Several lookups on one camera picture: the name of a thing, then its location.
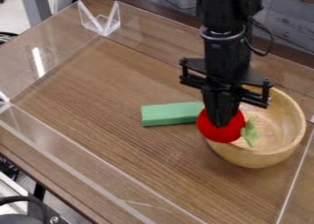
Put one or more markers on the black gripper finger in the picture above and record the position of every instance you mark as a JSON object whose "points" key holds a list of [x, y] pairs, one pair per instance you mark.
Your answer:
{"points": [[210, 105], [229, 104]]}

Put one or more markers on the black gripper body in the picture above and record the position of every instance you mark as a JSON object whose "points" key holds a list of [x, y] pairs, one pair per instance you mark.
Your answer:
{"points": [[222, 71]]}

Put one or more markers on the red knitted strawberry fruit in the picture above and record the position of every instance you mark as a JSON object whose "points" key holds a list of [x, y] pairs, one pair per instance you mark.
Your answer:
{"points": [[239, 128]]}

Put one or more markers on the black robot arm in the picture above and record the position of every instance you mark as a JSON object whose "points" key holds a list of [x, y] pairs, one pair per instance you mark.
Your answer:
{"points": [[229, 18]]}

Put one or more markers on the green rectangular block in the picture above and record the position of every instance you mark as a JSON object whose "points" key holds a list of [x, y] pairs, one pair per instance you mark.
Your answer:
{"points": [[170, 114]]}

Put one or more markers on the wooden bowl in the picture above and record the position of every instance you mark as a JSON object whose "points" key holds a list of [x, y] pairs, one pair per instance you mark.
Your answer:
{"points": [[281, 128]]}

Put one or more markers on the clear acrylic corner bracket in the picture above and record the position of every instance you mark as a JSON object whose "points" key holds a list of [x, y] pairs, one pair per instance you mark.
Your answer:
{"points": [[100, 24]]}

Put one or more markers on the grey metal post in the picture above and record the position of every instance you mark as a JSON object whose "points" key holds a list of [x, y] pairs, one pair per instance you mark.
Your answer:
{"points": [[38, 11]]}

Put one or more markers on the black table clamp mount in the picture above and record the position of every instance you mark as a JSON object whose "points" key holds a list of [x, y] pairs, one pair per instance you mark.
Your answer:
{"points": [[44, 213]]}

